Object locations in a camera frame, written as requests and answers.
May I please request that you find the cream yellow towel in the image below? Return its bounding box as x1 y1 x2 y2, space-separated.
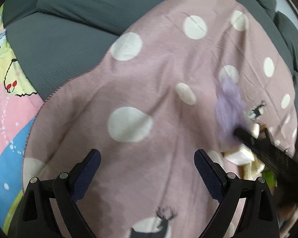
221 121 265 180

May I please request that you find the purple mesh bath pouf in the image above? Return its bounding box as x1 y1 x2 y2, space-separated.
215 76 248 146

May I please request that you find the green storage box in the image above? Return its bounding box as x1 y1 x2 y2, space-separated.
261 167 277 189

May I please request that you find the colourful cartoon quilt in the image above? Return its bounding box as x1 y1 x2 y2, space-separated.
0 8 43 234

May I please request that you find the pink polka dot blanket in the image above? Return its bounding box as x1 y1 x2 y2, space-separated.
23 0 298 237

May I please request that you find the grey sofa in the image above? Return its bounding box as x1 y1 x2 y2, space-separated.
1 0 298 127

